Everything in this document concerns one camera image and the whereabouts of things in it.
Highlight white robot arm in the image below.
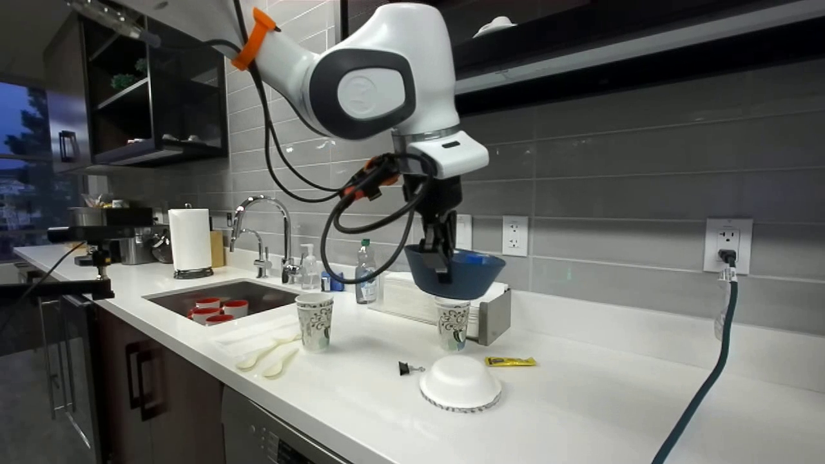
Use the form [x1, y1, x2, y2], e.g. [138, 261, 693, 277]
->
[193, 0, 491, 292]

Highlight yellow packet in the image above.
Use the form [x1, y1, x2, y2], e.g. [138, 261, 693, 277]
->
[486, 357, 538, 368]

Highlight black open wall shelf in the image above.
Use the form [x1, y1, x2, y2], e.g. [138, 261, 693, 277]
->
[44, 0, 228, 170]

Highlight blue bowl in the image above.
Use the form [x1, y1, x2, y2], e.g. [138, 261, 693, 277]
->
[406, 244, 505, 300]

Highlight paper towel roll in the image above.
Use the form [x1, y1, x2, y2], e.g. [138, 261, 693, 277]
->
[168, 208, 213, 279]

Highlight patterned paper cup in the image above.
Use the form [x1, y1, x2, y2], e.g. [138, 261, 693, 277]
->
[437, 300, 469, 350]
[298, 292, 333, 350]

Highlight white wall outlet middle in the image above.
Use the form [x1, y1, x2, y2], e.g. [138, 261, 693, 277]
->
[504, 217, 528, 256]

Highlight black binder clip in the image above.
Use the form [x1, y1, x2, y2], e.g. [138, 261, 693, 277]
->
[398, 362, 427, 377]

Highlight steel sink basin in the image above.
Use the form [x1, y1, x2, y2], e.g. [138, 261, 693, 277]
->
[151, 282, 298, 323]

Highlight right patterned paper cup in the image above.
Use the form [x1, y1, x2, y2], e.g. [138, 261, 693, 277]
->
[437, 300, 469, 350]

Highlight white light switch plate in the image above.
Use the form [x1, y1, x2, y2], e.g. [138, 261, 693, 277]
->
[458, 215, 472, 250]

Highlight white wall outlet right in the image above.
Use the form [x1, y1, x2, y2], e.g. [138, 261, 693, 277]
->
[704, 220, 753, 274]

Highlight left patterned paper cup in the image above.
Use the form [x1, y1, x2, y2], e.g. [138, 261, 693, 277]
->
[298, 292, 333, 350]

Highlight clear soap dispenser bottle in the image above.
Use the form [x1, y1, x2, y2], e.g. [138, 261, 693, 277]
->
[299, 243, 322, 292]

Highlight clear plastic water bottle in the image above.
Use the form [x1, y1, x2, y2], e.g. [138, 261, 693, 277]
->
[356, 238, 380, 304]

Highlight black upper shelf cabinet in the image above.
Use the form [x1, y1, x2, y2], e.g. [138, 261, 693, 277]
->
[338, 0, 825, 99]

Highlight chrome kitchen faucet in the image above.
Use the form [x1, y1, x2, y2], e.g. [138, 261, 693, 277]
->
[224, 193, 302, 287]

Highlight blue sponge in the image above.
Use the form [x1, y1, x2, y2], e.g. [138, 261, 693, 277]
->
[322, 270, 345, 292]

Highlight black camera stand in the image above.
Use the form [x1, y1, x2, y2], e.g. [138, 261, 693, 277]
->
[23, 206, 153, 300]

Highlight white upside-down bowl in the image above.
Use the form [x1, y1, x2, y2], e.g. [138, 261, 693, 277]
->
[419, 357, 504, 412]

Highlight red bowls in sink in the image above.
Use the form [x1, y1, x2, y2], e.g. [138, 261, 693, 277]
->
[189, 297, 247, 324]

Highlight wooden lower cabinet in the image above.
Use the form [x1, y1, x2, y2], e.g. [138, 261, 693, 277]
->
[90, 309, 224, 464]

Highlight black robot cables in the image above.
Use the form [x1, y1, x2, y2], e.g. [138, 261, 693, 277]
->
[205, 0, 434, 287]

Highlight white wall outlet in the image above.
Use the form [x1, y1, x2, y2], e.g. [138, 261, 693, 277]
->
[504, 217, 528, 256]
[704, 220, 753, 274]

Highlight steel dishwasher front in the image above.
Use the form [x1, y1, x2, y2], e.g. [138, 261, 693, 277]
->
[222, 386, 348, 464]

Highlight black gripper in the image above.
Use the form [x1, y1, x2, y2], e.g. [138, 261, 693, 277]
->
[402, 176, 463, 283]

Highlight dark green power cable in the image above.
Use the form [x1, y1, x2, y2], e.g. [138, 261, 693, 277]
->
[650, 248, 744, 464]

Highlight steel napkin dispenser box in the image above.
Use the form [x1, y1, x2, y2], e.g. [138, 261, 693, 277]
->
[374, 274, 510, 346]

